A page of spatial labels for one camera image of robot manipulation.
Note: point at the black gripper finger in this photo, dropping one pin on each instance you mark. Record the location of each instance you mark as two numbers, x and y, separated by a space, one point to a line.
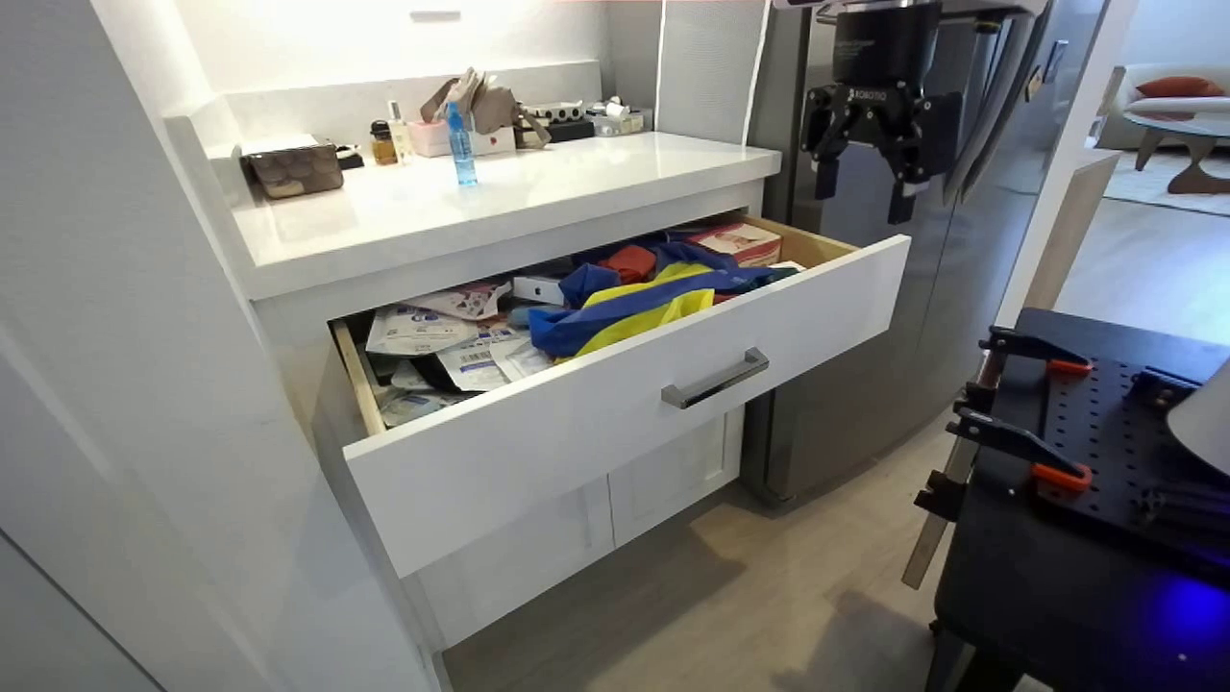
910 148
828 135

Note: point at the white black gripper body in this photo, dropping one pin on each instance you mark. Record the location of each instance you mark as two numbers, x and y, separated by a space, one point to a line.
883 58

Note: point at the silver drawer handle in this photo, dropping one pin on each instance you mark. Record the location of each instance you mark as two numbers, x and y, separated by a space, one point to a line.
715 384

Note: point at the white top drawer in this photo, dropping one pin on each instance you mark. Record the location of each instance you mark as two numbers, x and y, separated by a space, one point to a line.
467 472

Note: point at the orange resistance band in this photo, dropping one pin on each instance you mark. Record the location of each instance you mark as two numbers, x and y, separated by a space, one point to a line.
632 263

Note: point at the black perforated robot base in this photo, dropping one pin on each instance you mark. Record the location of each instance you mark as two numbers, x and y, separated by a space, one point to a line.
1114 590

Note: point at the brown cardboard box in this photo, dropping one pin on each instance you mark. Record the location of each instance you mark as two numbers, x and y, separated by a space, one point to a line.
745 245

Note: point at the stainless steel refrigerator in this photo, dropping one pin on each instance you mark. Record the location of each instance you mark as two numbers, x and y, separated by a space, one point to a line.
1018 71

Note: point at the black orange clamp far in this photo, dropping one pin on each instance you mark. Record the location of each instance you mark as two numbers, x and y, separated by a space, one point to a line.
1051 356

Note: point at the black orange clamp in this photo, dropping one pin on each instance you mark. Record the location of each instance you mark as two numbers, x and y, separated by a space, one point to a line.
1051 356
1043 458

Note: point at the round white side table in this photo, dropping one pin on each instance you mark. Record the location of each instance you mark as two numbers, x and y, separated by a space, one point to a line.
1198 125

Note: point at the black orange clamp near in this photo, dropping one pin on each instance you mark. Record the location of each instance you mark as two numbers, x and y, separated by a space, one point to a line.
1043 458

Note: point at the white box with items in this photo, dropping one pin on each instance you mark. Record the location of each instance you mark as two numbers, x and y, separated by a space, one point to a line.
490 116

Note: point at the blue spray bottle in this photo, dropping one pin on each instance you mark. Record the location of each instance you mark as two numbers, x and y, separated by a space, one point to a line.
458 144

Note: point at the small brown bottle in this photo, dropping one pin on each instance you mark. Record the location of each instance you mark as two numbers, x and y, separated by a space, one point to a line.
384 144

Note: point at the brown leather pouch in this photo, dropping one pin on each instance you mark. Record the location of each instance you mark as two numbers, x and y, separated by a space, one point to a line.
285 174

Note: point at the white left cabinet door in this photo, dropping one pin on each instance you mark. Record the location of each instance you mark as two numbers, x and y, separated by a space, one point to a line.
517 563

